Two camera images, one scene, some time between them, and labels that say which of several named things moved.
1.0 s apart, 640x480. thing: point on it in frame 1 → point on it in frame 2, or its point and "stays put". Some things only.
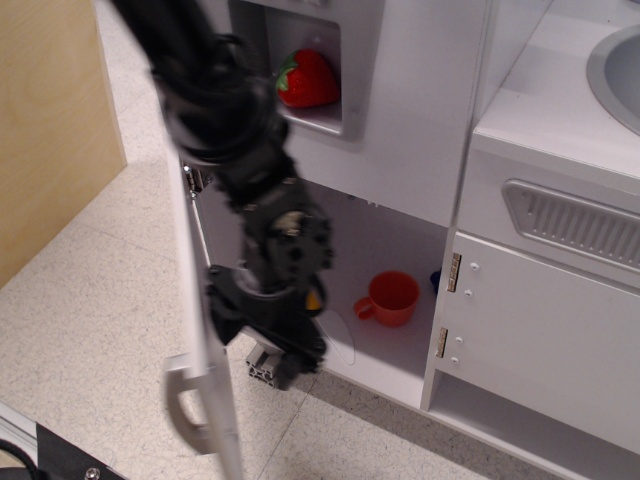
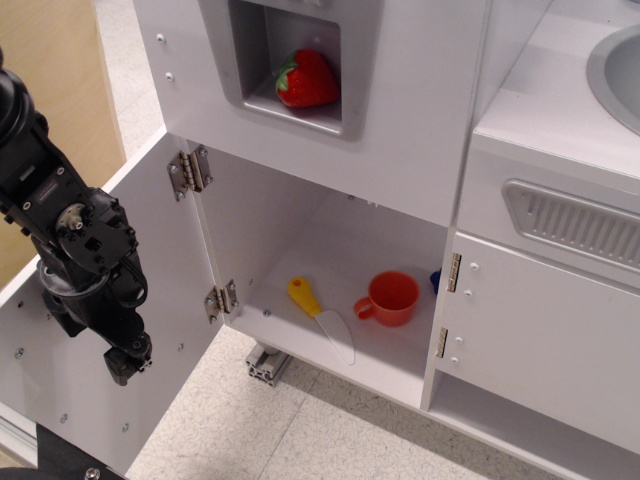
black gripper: x=282 y=321 → x=105 y=304
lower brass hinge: x=440 y=351 stays put
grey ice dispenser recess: x=345 y=31 stays put
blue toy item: x=434 y=278 stays put
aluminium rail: x=20 y=431 stays put
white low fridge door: x=207 y=375 → x=66 y=384
